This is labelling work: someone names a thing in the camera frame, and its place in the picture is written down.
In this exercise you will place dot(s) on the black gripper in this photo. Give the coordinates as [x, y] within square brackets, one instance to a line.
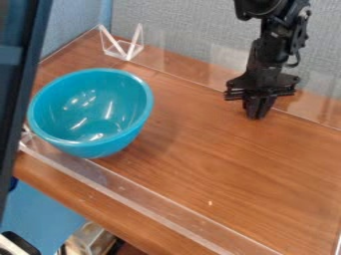
[269, 85]

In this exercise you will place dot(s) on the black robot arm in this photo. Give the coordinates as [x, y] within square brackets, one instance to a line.
[274, 51]

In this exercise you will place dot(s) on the blue plastic bowl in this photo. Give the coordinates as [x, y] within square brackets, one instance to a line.
[89, 112]

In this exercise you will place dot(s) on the clear acrylic back barrier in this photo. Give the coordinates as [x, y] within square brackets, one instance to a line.
[306, 105]

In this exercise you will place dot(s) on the clear acrylic barrier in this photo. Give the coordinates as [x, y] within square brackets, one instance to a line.
[306, 105]
[186, 222]

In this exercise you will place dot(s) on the clear acrylic front barrier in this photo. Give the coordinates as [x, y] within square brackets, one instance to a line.
[186, 222]

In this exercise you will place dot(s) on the clear box under table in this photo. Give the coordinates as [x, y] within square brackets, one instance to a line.
[89, 240]

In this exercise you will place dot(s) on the black object bottom left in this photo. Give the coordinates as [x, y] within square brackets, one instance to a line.
[13, 245]

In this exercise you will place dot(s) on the clear acrylic corner bracket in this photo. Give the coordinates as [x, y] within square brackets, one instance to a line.
[122, 49]

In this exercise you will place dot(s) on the clear acrylic left bracket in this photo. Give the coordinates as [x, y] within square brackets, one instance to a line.
[25, 135]

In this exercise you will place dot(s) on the dark blue foreground post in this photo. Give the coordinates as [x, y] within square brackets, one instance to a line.
[23, 27]

